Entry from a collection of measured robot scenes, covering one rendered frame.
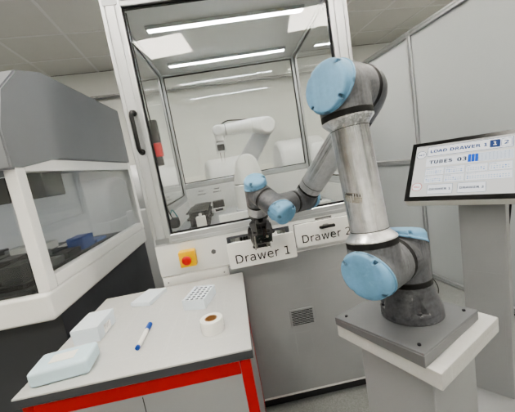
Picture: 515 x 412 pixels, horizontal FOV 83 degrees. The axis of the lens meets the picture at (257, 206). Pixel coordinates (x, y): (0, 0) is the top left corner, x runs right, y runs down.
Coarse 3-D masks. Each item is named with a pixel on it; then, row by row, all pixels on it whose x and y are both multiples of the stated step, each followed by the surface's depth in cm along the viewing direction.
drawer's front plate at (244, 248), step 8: (288, 232) 125; (248, 240) 123; (280, 240) 124; (288, 240) 124; (232, 248) 123; (240, 248) 123; (248, 248) 123; (264, 248) 124; (272, 248) 124; (280, 248) 125; (288, 248) 125; (232, 256) 123; (248, 256) 124; (256, 256) 124; (280, 256) 125; (288, 256) 125; (296, 256) 126; (232, 264) 124; (240, 264) 124; (248, 264) 124; (256, 264) 124
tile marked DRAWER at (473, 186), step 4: (460, 184) 119; (464, 184) 118; (468, 184) 117; (472, 184) 116; (476, 184) 115; (480, 184) 114; (484, 184) 113; (460, 188) 118; (464, 188) 117; (468, 188) 116; (472, 188) 115; (476, 188) 114; (480, 188) 113; (484, 188) 112; (456, 192) 118; (460, 192) 117; (464, 192) 116
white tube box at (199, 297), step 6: (198, 288) 116; (204, 288) 115; (210, 288) 114; (192, 294) 111; (198, 294) 110; (204, 294) 109; (210, 294) 111; (186, 300) 106; (192, 300) 105; (198, 300) 105; (204, 300) 105; (210, 300) 110; (186, 306) 106; (192, 306) 106; (198, 306) 105; (204, 306) 105
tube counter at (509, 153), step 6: (498, 150) 115; (504, 150) 114; (510, 150) 113; (462, 156) 124; (468, 156) 122; (474, 156) 120; (480, 156) 119; (486, 156) 117; (492, 156) 116; (498, 156) 114; (504, 156) 113; (510, 156) 112; (456, 162) 124; (462, 162) 122; (468, 162) 121
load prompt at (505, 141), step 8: (512, 136) 115; (456, 144) 128; (464, 144) 125; (472, 144) 123; (480, 144) 121; (488, 144) 119; (496, 144) 117; (504, 144) 115; (512, 144) 113; (432, 152) 133; (440, 152) 131; (448, 152) 128; (456, 152) 126
